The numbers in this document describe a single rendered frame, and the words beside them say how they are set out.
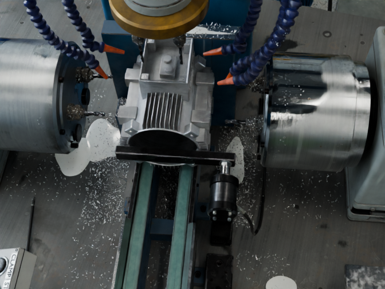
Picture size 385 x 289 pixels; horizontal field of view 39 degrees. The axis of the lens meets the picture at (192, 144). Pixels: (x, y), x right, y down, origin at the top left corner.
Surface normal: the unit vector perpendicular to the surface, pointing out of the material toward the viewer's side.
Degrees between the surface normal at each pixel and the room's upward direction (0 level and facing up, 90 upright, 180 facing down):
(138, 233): 0
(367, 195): 90
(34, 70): 9
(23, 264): 65
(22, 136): 77
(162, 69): 0
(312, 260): 0
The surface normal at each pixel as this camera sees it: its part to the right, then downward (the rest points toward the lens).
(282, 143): -0.10, 0.58
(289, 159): -0.09, 0.84
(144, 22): -0.03, -0.50
